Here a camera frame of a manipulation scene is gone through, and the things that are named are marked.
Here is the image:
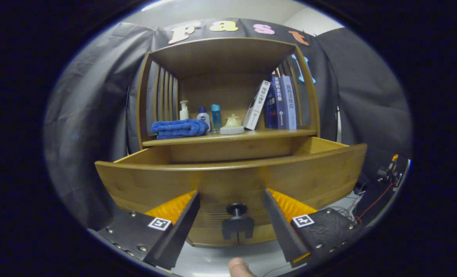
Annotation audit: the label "clear blue bottle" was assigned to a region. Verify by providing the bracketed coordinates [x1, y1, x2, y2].
[211, 104, 221, 133]

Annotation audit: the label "white bottle with blue cap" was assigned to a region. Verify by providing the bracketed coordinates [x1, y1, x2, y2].
[196, 107, 211, 132]

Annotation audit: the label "blue folded towel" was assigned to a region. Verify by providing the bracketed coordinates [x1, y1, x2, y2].
[151, 119, 209, 140]

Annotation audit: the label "black backdrop cloth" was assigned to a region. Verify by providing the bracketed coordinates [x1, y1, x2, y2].
[44, 17, 413, 231]

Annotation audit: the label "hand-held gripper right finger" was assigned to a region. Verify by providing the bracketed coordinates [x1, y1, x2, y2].
[262, 189, 365, 269]

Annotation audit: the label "wooden cabinet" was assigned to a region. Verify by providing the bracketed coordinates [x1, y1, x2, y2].
[137, 37, 321, 247]

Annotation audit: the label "wooden countertop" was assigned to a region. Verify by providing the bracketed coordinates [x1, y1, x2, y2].
[142, 128, 318, 147]

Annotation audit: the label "wooden cabinet door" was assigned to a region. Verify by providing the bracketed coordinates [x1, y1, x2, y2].
[239, 223, 286, 245]
[186, 225, 238, 247]

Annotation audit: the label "pale blue book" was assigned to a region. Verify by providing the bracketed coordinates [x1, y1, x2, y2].
[281, 75, 297, 130]

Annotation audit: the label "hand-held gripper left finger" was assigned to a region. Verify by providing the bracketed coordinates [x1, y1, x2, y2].
[88, 190, 201, 270]

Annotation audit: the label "white book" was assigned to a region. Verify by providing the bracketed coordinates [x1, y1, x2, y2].
[243, 80, 271, 130]

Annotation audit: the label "dark blue book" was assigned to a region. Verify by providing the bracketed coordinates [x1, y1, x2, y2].
[265, 75, 286, 129]

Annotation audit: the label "black device with orange part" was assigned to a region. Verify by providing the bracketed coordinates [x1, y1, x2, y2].
[353, 154, 410, 224]

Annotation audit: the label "wooden drawer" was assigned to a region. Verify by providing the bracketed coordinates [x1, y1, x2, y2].
[95, 137, 367, 231]

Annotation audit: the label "black round drawer knob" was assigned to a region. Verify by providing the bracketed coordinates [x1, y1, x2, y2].
[227, 203, 248, 219]

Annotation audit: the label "tangled thin cables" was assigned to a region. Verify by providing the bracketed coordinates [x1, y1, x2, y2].
[328, 192, 363, 224]

